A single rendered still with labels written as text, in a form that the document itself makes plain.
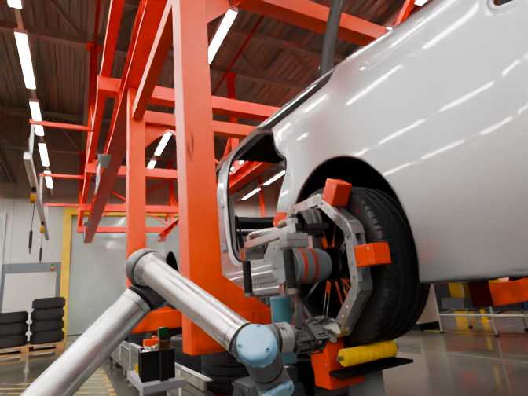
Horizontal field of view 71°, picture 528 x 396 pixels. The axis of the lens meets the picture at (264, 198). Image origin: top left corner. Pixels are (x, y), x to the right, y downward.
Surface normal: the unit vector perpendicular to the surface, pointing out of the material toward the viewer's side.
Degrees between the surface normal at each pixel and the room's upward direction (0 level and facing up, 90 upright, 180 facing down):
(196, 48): 90
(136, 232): 90
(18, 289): 90
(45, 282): 90
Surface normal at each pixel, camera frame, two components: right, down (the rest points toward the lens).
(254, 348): -0.15, -0.75
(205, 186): 0.46, -0.26
